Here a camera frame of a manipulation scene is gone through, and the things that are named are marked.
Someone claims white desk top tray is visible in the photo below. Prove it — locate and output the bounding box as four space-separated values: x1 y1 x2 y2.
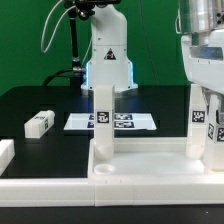
88 137 224 177

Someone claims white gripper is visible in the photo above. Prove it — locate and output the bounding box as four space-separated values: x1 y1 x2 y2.
181 29 224 122

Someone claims black cable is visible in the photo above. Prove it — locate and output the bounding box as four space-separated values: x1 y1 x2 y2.
41 68 75 88

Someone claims black camera stand pole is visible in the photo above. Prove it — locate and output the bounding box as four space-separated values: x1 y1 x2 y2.
63 0 121 88

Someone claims white left fence block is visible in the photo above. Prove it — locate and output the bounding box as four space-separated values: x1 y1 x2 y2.
0 139 15 176

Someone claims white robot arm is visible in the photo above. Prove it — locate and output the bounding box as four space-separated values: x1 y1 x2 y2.
80 0 224 124

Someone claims white front fence bar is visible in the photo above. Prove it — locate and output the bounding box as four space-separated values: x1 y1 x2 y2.
0 174 224 207

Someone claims white cable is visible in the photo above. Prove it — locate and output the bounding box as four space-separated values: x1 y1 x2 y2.
40 0 77 55

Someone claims fiducial marker sheet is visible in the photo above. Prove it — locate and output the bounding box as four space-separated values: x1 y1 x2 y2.
64 113 157 130

